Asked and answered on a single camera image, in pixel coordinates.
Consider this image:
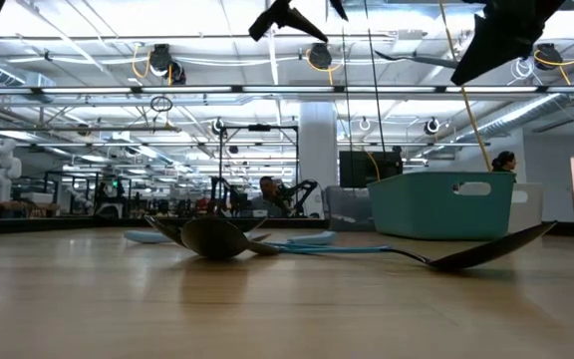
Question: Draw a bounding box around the teal handled metal spoon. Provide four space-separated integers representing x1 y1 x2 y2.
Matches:
179 217 393 260
144 214 188 248
266 220 558 273

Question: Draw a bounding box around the black monitor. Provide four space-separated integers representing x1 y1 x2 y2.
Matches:
339 149 404 189

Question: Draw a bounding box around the white humanoid robot figure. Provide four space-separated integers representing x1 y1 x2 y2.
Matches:
0 138 23 203

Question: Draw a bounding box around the white building column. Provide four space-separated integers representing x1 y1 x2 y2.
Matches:
299 102 339 219

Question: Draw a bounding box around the black metal rig frame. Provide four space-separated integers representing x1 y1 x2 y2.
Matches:
218 124 300 210

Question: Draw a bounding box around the grey translucent plastic bin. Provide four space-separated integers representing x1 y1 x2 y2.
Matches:
325 184 374 232

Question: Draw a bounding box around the thin black hanging cable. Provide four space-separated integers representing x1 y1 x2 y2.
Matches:
340 19 353 151

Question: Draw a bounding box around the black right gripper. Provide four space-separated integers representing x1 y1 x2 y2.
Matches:
449 0 567 87

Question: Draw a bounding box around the teal plastic bin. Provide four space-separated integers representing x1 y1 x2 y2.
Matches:
366 172 516 241

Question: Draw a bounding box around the yellow hanging cable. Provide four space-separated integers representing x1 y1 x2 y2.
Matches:
438 0 493 173

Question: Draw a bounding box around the black ceiling cable reel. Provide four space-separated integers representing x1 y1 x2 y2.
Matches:
166 60 187 86
534 43 560 71
308 42 333 71
147 43 174 77

